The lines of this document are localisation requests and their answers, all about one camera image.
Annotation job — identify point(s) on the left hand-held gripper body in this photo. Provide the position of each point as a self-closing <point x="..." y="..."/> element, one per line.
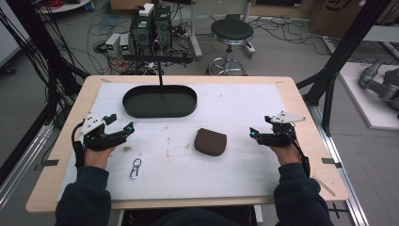
<point x="94" y="139"/>

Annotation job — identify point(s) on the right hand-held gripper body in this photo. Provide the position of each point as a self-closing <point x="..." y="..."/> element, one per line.
<point x="280" y="135"/>

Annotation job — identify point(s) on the person's left hand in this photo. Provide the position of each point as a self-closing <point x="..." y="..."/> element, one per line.
<point x="98" y="156"/>

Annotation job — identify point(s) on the person's right hand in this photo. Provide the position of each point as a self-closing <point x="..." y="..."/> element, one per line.
<point x="287" y="154"/>

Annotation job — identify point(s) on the wooden table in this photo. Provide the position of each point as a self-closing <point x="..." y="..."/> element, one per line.
<point x="296" y="94"/>

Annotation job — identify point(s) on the silver carabiner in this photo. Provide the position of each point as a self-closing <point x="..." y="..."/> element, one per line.
<point x="135" y="169"/>

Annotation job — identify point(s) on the black oval tray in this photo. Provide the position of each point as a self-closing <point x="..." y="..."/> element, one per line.
<point x="159" y="102"/>

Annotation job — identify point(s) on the brown leather pouch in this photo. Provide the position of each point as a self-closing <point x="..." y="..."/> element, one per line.
<point x="210" y="142"/>

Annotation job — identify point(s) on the black tape strip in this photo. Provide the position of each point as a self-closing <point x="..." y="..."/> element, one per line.
<point x="331" y="162"/>
<point x="51" y="163"/>

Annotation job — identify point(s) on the black T-shaped stand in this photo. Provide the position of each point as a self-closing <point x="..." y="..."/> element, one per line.
<point x="160" y="72"/>

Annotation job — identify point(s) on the white foam mat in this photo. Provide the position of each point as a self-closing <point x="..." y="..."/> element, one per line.
<point x="175" y="175"/>

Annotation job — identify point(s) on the grey power supply unit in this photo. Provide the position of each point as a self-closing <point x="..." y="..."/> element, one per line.
<point x="112" y="44"/>
<point x="124" y="44"/>

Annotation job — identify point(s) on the white platform board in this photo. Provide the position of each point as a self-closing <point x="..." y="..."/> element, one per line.
<point x="360" y="103"/>

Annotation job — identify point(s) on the black computer tower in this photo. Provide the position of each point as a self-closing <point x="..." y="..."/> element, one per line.
<point x="163" y="26"/>
<point x="141" y="33"/>

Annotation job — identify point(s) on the black round stool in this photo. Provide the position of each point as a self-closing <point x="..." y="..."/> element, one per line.
<point x="231" y="31"/>

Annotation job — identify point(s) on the white power strip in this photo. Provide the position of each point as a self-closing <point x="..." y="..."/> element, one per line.
<point x="329" y="44"/>

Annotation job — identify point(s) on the person's dark torso clothing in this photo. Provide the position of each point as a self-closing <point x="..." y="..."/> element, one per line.
<point x="194" y="218"/>

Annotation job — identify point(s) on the white desk leg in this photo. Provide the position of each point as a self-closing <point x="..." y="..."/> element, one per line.
<point x="194" y="34"/>

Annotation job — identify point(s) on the white box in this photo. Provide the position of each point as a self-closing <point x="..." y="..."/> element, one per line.
<point x="146" y="9"/>

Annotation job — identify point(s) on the cardboard box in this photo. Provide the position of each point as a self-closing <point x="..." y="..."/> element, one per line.
<point x="332" y="15"/>

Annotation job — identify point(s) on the aluminium rail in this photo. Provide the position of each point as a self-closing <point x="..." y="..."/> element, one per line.
<point x="342" y="175"/>
<point x="22" y="163"/>

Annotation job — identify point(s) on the black metal frame strut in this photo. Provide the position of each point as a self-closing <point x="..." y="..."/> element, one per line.
<point x="342" y="50"/>

